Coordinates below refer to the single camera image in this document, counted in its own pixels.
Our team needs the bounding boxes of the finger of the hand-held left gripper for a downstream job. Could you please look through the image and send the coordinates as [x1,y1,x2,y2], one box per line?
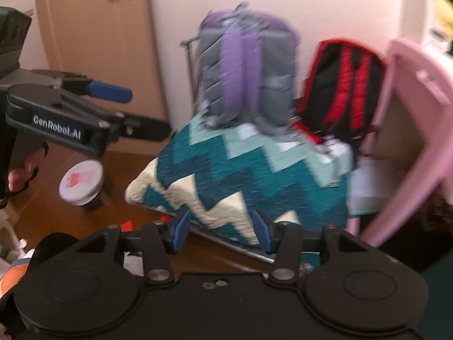
[57,70,134,104]
[63,93,176,144]

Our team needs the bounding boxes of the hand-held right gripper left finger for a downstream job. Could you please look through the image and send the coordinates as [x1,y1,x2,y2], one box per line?
[74,212,192,286]

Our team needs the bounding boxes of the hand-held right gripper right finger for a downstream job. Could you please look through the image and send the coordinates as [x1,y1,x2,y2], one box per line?
[251,209,374,286]

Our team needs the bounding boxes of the person's left hand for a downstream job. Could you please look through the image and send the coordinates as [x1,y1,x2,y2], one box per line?
[8,143,49,192]

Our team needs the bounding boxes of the beige wooden door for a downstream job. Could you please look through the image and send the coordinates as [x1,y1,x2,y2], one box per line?
[33,0,171,157]

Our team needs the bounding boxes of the teal zigzag quilted blanket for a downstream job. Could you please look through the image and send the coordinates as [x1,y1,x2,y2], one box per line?
[124,111,356,246]

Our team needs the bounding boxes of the white round stool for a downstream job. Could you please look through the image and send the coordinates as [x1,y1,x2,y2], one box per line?
[58,159,107,208]

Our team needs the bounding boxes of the stack of white papers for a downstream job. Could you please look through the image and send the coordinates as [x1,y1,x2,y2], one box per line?
[348,159,382,217]

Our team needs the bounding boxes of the purple grey backpack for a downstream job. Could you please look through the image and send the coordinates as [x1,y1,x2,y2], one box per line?
[196,2,302,137]

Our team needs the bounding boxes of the red black backpack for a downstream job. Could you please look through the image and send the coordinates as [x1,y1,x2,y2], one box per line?
[290,38,387,157]

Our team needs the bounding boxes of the pink desk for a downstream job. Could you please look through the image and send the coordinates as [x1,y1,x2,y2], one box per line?
[346,39,453,249]

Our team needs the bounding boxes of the metal rack frame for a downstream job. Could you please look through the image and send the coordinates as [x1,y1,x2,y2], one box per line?
[179,37,284,265]

